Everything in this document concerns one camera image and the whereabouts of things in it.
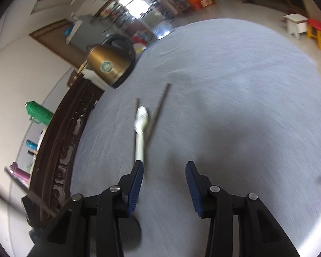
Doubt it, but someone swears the green thermos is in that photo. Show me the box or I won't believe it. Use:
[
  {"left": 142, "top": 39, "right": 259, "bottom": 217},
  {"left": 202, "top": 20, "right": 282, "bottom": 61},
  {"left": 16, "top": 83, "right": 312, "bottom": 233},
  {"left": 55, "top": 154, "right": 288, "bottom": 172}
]
[{"left": 25, "top": 101, "right": 54, "bottom": 125}]

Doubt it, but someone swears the red and yellow stool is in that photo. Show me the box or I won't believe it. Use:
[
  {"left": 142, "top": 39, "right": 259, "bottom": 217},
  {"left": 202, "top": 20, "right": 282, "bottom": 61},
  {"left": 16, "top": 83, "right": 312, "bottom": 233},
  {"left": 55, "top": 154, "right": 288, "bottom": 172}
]
[{"left": 306, "top": 19, "right": 321, "bottom": 51}]

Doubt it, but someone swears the carved dark wooden sideboard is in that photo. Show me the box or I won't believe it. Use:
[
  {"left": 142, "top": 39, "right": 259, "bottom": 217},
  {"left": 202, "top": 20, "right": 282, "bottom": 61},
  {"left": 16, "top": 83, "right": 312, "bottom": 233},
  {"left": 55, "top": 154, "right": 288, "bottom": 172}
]
[{"left": 29, "top": 72, "right": 105, "bottom": 217}]

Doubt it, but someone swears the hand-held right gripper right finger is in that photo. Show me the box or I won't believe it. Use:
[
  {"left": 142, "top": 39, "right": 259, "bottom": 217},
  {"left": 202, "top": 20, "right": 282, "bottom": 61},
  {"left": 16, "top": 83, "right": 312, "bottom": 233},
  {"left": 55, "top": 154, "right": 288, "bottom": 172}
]
[{"left": 185, "top": 161, "right": 301, "bottom": 257}]

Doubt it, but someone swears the pink bottle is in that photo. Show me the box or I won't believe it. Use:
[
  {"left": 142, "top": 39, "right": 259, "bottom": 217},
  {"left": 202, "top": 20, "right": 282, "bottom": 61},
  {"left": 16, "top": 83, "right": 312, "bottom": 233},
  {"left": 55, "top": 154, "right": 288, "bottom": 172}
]
[{"left": 9, "top": 162, "right": 31, "bottom": 181}]

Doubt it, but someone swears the brown wooden door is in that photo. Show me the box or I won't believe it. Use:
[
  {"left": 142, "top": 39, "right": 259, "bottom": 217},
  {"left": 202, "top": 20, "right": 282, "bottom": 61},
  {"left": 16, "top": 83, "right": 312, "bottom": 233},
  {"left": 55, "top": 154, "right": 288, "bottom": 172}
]
[{"left": 29, "top": 19, "right": 86, "bottom": 70}]

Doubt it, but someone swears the small white stool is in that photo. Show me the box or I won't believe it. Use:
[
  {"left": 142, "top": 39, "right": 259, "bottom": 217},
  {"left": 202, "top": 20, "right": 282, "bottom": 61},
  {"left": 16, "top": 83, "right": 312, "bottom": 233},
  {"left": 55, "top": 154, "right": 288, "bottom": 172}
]
[{"left": 283, "top": 13, "right": 309, "bottom": 40}]

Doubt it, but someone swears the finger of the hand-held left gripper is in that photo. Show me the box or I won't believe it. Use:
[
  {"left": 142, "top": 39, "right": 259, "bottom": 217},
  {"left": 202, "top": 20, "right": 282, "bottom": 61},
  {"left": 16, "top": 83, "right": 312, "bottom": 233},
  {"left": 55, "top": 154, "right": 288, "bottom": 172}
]
[{"left": 21, "top": 196, "right": 57, "bottom": 229}]

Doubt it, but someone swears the grey refrigerator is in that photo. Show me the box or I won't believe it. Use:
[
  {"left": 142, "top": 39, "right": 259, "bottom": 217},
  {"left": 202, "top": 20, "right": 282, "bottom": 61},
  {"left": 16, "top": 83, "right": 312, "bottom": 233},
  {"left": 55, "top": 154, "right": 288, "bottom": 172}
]
[{"left": 67, "top": 15, "right": 107, "bottom": 51}]

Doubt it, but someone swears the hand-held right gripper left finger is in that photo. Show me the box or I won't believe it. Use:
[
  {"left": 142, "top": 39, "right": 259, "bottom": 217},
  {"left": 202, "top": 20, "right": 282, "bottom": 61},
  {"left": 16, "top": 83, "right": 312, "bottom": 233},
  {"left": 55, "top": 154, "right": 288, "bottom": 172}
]
[{"left": 27, "top": 161, "right": 145, "bottom": 257}]

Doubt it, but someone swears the gold electric kettle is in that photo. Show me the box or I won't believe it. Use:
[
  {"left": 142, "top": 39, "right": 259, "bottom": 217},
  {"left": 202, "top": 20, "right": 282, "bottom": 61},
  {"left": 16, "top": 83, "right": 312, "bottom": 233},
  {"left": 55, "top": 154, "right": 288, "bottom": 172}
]
[{"left": 77, "top": 34, "right": 136, "bottom": 89}]

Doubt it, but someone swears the white spoon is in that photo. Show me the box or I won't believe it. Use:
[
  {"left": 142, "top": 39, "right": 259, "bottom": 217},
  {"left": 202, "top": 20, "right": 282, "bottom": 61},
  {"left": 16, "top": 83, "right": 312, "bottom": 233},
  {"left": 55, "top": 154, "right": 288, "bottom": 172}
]
[{"left": 134, "top": 106, "right": 150, "bottom": 166}]

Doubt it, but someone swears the grey tablecloth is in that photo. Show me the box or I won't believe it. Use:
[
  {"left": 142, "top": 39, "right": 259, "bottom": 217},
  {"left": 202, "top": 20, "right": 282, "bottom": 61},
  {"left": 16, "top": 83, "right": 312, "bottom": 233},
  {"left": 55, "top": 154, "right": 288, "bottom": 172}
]
[{"left": 70, "top": 18, "right": 321, "bottom": 257}]

